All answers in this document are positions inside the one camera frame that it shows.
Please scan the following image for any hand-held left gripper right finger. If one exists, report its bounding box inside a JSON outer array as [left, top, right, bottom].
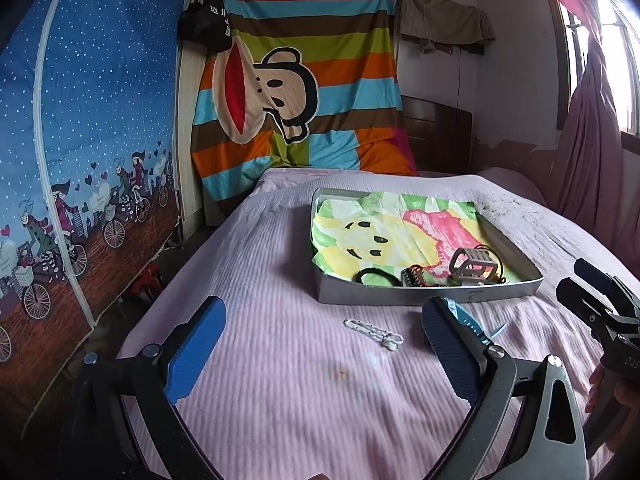
[[422, 296, 586, 480]]

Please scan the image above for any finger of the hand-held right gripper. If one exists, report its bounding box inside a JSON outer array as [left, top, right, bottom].
[[574, 258, 639, 311], [556, 276, 626, 333]]

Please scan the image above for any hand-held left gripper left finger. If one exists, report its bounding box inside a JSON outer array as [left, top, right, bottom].
[[60, 296, 227, 480]]

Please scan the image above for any blue hair clip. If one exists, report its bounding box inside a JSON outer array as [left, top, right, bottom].
[[442, 299, 511, 341]]

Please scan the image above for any beige hair claw clip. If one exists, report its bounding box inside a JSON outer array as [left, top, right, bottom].
[[448, 246, 501, 286]]

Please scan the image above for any small black hair clip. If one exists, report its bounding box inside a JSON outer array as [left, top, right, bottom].
[[400, 266, 428, 288]]

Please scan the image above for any grey cardboard tray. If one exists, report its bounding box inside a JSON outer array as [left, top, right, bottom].
[[310, 187, 544, 306]]

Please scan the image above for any black hair tie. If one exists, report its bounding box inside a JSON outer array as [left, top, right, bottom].
[[354, 267, 401, 287]]

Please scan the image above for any person's right hand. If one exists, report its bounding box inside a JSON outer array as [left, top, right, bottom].
[[587, 364, 640, 433]]

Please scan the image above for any red plastic object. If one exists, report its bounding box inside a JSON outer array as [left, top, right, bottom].
[[131, 265, 166, 301]]

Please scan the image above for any pink curtain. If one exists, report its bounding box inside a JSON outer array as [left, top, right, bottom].
[[537, 0, 640, 241]]

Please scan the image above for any pink bedspread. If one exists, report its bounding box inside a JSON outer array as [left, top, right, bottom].
[[117, 167, 640, 480]]

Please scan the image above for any pink pillow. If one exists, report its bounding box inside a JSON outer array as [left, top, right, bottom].
[[475, 167, 548, 206]]

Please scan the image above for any cartoon print cloth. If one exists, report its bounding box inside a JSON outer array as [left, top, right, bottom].
[[311, 191, 506, 281]]

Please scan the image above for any window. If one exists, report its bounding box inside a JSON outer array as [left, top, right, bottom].
[[555, 0, 640, 136]]

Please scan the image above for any blue printed fabric wardrobe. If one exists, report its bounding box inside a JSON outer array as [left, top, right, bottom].
[[0, 0, 186, 441]]

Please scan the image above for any olive hanging shirt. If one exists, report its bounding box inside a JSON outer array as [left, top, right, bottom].
[[398, 0, 497, 56]]

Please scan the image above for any black tote bag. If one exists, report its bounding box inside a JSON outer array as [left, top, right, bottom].
[[177, 0, 233, 53]]

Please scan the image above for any striped monkey print blanket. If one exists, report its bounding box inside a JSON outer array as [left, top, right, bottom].
[[191, 0, 418, 216]]

